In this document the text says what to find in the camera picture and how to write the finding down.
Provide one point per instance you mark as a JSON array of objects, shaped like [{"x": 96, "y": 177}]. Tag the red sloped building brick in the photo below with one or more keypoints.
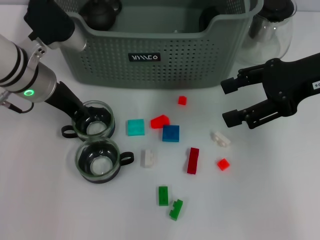
[{"x": 158, "y": 122}]

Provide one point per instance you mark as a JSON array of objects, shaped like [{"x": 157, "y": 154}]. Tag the black round teapot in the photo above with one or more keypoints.
[{"x": 100, "y": 15}]

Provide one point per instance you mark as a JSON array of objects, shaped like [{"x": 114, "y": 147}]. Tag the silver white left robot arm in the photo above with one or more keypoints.
[{"x": 37, "y": 82}]

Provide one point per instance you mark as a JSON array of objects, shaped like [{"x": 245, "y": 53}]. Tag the green rectangular building brick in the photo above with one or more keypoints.
[{"x": 163, "y": 196}]

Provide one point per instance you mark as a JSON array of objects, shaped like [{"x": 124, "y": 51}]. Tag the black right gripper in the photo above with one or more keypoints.
[{"x": 287, "y": 82}]

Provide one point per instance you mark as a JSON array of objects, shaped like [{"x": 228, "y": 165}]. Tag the teal square building brick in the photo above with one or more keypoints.
[{"x": 136, "y": 127}]

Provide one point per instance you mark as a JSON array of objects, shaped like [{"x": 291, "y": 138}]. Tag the dark red long brick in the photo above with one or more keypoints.
[{"x": 193, "y": 161}]

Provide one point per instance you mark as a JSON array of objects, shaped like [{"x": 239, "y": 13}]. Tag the blue square building brick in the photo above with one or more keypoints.
[{"x": 170, "y": 133}]

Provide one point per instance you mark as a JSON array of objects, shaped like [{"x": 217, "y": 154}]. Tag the small red building brick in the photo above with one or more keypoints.
[
  {"x": 223, "y": 164},
  {"x": 182, "y": 100}
]

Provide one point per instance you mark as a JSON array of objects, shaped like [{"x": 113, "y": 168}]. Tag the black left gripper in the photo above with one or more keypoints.
[{"x": 65, "y": 100}]

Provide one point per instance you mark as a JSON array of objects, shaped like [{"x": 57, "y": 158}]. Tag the left wrist camera housing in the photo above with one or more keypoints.
[{"x": 50, "y": 22}]

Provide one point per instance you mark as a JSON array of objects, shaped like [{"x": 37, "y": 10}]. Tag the green notched building brick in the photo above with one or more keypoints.
[{"x": 176, "y": 211}]

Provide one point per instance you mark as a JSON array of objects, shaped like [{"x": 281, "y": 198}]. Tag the glass teapot black lid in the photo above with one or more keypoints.
[{"x": 265, "y": 30}]

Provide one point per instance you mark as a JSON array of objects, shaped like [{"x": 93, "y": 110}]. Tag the grey perforated storage basket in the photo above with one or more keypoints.
[{"x": 175, "y": 70}]

